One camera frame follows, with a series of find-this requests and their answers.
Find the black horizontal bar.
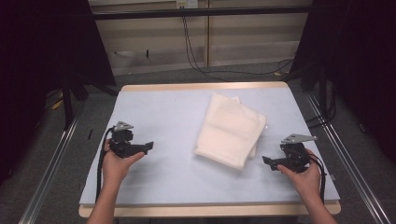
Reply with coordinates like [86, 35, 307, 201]
[92, 5, 313, 21]

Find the black curtain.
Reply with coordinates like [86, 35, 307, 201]
[0, 0, 117, 186]
[289, 0, 396, 164]

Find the black metal stand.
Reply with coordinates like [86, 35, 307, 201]
[60, 74, 77, 131]
[317, 67, 331, 119]

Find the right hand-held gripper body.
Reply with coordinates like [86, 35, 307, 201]
[278, 133, 318, 174]

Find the hand-held gripper black cable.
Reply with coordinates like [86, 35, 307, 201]
[94, 126, 115, 203]
[308, 153, 327, 205]

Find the metal floor rail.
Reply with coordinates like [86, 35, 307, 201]
[18, 114, 80, 224]
[304, 91, 392, 224]

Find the wooden table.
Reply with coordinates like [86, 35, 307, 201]
[78, 81, 342, 218]

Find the left hand-held gripper black cable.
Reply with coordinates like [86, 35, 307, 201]
[94, 126, 115, 203]

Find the right hand-held gripper black cable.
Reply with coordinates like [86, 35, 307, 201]
[308, 153, 327, 205]

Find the yellow tape strip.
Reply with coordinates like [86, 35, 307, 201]
[50, 92, 65, 110]

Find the light blue table mat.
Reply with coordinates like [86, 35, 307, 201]
[78, 86, 341, 206]

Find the white wall socket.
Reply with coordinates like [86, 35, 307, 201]
[176, 0, 200, 9]

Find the person's right hand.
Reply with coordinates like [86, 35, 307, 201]
[276, 148, 322, 205]

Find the bundle of black floor cables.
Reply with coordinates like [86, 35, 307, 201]
[305, 79, 338, 130]

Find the white towel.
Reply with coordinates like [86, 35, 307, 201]
[193, 92, 268, 171]

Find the person's left hand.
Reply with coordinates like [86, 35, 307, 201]
[101, 138, 146, 189]

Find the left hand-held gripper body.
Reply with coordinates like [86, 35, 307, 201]
[108, 120, 140, 159]

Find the long black floor cable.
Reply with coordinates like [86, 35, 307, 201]
[181, 15, 295, 83]

